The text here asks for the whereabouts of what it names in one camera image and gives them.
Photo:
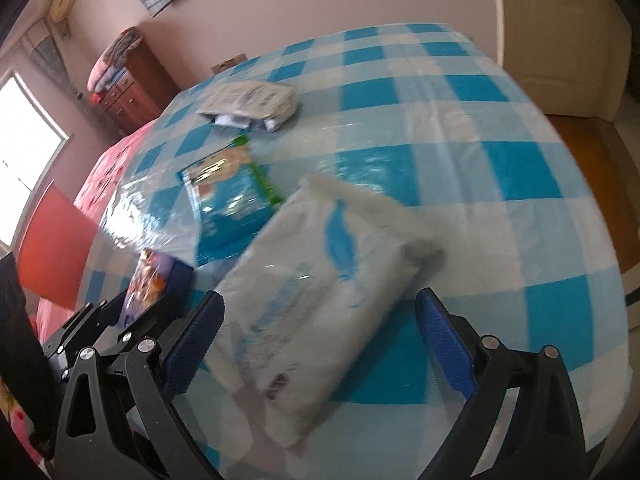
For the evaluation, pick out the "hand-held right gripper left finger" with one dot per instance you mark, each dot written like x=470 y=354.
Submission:
x=192 y=347

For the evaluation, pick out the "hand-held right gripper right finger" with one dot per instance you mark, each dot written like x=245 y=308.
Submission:
x=445 y=347

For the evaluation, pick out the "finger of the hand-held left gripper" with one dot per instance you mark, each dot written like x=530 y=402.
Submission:
x=145 y=324
x=90 y=322

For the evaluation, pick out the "colourful printed small box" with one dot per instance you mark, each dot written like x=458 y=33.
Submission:
x=150 y=280

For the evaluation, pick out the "white wet wipes pack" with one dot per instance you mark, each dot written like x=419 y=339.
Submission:
x=310 y=310

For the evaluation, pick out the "white carton box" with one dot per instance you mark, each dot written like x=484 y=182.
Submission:
x=250 y=97

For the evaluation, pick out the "red chair back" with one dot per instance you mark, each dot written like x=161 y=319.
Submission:
x=55 y=245

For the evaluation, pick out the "cartoon printed snack packet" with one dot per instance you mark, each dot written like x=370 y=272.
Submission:
x=225 y=200

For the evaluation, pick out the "pink printed bed sheet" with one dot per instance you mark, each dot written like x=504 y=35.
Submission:
x=110 y=170

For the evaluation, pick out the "window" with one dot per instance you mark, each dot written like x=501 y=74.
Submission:
x=25 y=160

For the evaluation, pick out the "blue checked plastic cloth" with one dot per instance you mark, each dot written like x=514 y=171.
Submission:
x=450 y=110

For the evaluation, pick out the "blue folded blanket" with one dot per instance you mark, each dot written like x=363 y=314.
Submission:
x=112 y=82

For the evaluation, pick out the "wooden cabinet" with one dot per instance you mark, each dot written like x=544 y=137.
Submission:
x=145 y=80

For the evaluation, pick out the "grey curtain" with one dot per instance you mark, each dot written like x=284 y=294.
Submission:
x=50 y=65

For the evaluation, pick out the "pink floral folded blanket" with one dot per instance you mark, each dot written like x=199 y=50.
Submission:
x=110 y=57

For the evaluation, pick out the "white door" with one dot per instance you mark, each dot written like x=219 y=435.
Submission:
x=550 y=60

